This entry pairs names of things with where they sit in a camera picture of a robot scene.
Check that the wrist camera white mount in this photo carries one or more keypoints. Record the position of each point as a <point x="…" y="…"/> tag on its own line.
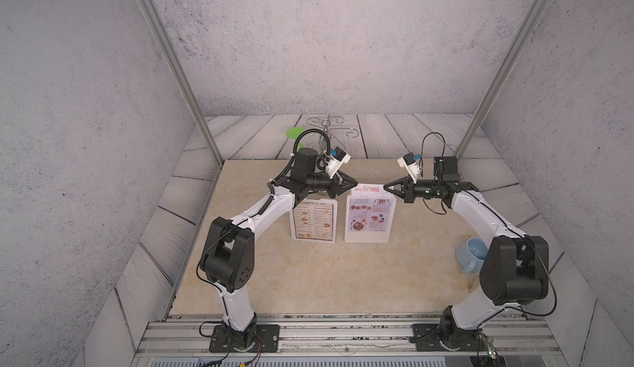
<point x="411" y="162"/>
<point x="338" y="157"/>

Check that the white menu rack left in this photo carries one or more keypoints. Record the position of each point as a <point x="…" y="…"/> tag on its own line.
<point x="313" y="221"/>

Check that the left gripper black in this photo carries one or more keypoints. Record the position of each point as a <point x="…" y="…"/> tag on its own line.
<point x="338" y="180"/>

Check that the white menu rack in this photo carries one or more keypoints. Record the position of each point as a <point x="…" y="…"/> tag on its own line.
<point x="372" y="239"/>
<point x="313" y="221"/>

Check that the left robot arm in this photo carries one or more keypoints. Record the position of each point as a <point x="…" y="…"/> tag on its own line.
<point x="228" y="258"/>

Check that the green plastic wine glass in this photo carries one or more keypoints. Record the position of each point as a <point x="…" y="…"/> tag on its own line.
<point x="294" y="133"/>

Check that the right metal frame post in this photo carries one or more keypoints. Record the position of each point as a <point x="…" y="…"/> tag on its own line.
<point x="512" y="55"/>

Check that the chrome glass holder stand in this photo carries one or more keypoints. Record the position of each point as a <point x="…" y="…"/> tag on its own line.
<point x="331" y="124"/>

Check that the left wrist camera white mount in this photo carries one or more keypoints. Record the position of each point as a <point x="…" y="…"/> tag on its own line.
<point x="338" y="157"/>

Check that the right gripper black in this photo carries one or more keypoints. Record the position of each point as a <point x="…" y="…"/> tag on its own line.
<point x="407" y="189"/>

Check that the light blue cup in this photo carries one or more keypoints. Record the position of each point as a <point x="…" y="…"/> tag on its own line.
<point x="471" y="255"/>

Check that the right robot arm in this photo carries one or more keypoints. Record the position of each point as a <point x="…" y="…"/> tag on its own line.
<point x="515" y="270"/>

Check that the left metal frame post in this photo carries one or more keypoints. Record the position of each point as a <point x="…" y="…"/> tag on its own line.
<point x="160" y="34"/>

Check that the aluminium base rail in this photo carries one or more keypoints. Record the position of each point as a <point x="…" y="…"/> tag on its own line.
<point x="351" y="340"/>

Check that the pink special menu sheet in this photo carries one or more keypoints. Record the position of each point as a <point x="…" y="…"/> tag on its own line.
<point x="370" y="210"/>

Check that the metal frame post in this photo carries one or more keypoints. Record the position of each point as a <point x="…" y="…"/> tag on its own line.
<point x="160" y="34"/>
<point x="512" y="55"/>

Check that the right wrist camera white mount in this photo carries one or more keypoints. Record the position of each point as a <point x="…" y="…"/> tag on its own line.
<point x="411" y="162"/>

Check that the white menu rack right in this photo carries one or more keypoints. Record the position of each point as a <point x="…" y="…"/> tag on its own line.
<point x="372" y="239"/>

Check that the dim sum inn menu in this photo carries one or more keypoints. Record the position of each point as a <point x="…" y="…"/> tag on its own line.
<point x="313" y="221"/>

